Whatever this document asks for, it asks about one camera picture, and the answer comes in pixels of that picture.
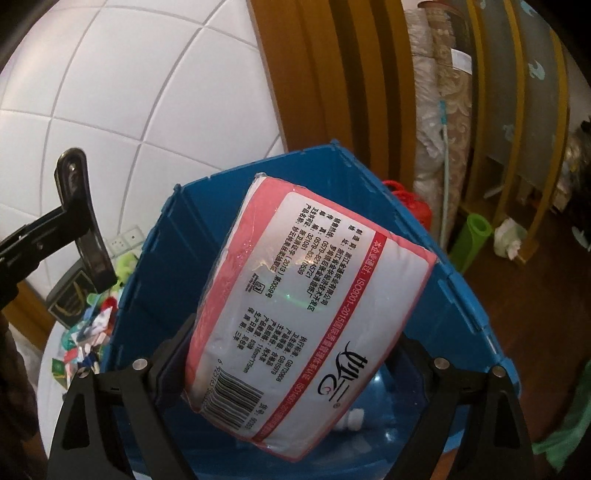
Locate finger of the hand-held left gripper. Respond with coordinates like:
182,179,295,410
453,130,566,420
0,148,114,294

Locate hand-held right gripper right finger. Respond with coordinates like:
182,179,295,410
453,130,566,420
397,333,537,480

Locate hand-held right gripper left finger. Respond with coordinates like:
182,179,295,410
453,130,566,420
46,314,199,480

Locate blue plastic crate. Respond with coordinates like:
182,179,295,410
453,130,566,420
99,145,522,480

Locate pink white tissue pack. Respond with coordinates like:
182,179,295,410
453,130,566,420
181,173,437,463

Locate light green crumpled cloth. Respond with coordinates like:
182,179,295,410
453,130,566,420
111,253,143,289

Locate black box with gold print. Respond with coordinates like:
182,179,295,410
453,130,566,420
48,270,93,329

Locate white capped small bottle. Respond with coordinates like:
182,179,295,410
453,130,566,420
334,410,371,433

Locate pile of colourful small packets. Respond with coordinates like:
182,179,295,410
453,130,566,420
48,277,122,389

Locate green rolled mat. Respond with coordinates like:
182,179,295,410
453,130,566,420
449,213,493,274

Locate white crumpled plastic bag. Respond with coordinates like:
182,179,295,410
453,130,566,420
493,218,530,260

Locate red plastic jug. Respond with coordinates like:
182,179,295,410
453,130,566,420
383,179,433,232

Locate white patterned fabric roll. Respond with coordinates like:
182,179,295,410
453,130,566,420
407,51,445,234

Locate frosted glass wooden door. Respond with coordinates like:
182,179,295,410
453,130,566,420
466,0,591,269

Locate beige patterned fabric roll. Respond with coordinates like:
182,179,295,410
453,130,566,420
418,0,477,245

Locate white wall socket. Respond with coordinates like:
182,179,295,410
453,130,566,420
108,224,142,256

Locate wooden door frame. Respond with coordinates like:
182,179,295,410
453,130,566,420
249,0,419,190

